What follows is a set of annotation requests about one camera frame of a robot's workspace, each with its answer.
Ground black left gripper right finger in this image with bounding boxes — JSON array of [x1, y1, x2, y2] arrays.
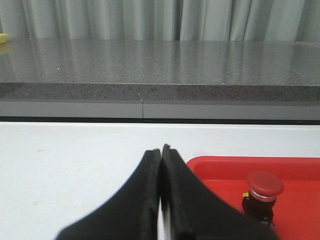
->
[[160, 144, 278, 240]]

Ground grey granite counter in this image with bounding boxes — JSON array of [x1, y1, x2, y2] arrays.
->
[[0, 39, 320, 124]]

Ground red mushroom push button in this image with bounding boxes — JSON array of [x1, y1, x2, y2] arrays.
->
[[241, 170, 284, 227]]

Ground red plastic tray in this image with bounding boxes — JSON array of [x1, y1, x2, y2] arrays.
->
[[187, 156, 320, 240]]

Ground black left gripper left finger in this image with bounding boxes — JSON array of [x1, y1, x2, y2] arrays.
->
[[56, 149, 161, 240]]

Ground yellow object on counter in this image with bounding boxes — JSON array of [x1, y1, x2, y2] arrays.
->
[[0, 33, 10, 45]]

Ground grey pleated curtain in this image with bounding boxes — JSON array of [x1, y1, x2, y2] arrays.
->
[[0, 0, 320, 42]]

